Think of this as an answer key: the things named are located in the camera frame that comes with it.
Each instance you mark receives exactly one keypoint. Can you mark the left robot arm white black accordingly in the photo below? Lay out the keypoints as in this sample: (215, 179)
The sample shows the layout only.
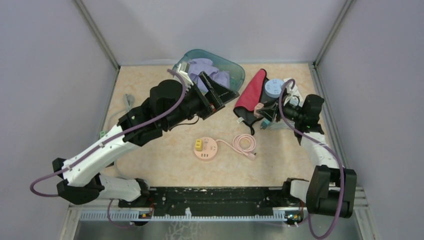
(169, 103)

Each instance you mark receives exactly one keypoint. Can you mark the white power strip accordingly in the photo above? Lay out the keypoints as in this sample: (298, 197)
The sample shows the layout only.
(292, 88)

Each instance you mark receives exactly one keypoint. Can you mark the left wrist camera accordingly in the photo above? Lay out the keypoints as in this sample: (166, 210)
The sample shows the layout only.
(182, 70)

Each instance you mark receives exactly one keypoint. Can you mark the teal plastic basin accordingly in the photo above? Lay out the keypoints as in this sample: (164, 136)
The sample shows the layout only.
(236, 72)

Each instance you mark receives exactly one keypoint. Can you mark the blue round power socket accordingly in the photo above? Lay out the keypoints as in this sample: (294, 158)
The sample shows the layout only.
(273, 87)

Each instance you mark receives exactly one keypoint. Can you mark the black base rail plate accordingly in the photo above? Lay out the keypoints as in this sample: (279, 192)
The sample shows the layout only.
(214, 201)

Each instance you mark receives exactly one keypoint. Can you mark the teal plug adapter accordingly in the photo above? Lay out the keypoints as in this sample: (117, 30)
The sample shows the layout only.
(264, 124)

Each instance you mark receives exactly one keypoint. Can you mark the red and grey cloth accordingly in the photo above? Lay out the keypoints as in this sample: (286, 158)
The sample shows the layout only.
(253, 94)

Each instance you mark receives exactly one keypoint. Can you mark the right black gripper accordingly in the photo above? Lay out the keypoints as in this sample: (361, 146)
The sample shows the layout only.
(269, 112)

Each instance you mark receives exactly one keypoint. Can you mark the pink round power socket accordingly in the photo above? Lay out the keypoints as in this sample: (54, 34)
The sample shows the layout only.
(209, 151)

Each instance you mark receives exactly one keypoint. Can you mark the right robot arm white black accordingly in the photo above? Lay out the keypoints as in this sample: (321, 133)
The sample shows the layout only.
(331, 189)

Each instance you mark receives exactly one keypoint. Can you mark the yellow plug adapter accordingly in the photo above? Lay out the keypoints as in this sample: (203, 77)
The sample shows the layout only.
(198, 146)

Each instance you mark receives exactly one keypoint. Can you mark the purple cloth in basin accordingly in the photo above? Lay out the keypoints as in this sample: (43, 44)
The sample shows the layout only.
(198, 65)

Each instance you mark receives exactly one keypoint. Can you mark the pink plug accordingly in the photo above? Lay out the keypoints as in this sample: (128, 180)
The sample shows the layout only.
(258, 107)

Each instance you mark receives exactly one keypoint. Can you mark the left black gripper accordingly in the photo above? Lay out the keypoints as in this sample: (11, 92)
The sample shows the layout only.
(220, 94)

